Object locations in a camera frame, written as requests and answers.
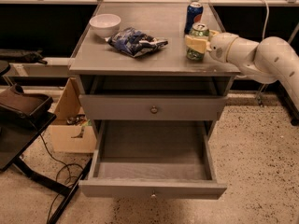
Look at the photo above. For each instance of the white bowl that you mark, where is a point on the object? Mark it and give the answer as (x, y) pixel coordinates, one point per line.
(105, 25)

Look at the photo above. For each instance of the open grey middle drawer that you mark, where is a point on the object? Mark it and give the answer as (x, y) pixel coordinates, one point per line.
(157, 159)

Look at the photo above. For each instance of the blue pepsi can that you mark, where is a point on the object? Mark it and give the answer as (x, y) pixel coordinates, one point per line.
(194, 14)

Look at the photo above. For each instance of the blue chip bag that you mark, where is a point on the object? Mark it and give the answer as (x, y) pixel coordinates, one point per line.
(135, 43)

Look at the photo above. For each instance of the brown tray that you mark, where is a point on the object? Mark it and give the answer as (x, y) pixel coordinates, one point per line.
(16, 104)

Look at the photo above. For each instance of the grey drawer cabinet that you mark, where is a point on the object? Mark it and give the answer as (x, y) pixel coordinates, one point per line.
(101, 70)

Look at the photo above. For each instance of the green soda can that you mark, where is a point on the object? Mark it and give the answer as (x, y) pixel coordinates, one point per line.
(198, 29)

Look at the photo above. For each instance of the cardboard box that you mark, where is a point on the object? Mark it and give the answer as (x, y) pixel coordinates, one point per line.
(71, 132)

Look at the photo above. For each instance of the closed grey top drawer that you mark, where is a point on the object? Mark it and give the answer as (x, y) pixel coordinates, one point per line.
(152, 107)

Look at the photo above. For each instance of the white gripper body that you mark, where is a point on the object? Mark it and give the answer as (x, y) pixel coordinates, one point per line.
(220, 48)

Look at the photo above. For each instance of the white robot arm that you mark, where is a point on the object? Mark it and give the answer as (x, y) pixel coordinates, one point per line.
(265, 62)

